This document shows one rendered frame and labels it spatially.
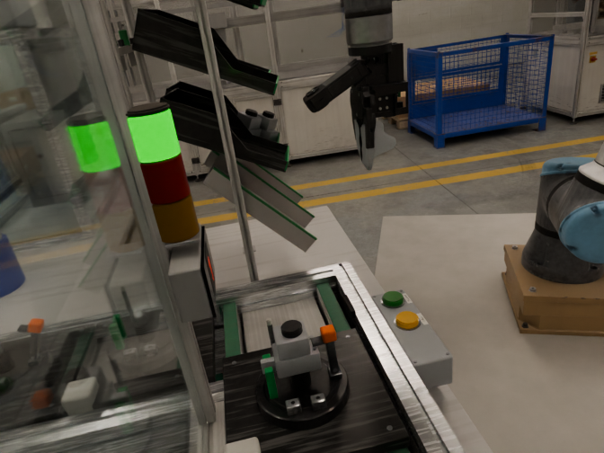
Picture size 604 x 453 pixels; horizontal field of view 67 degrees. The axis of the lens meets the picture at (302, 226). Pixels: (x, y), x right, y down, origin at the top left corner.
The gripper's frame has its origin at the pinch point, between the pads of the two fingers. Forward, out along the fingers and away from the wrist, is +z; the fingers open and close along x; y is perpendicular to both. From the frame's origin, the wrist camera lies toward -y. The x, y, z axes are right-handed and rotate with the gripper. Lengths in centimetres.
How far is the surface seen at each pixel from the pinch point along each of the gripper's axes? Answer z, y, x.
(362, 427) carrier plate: 25.6, -12.9, -33.7
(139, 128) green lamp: -17.0, -32.4, -26.3
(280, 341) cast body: 14.2, -21.6, -26.4
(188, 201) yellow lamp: -7.7, -29.4, -25.2
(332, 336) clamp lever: 15.7, -14.3, -25.9
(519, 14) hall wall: 29, 585, 812
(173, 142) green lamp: -14.9, -29.5, -25.3
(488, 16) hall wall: 24, 520, 816
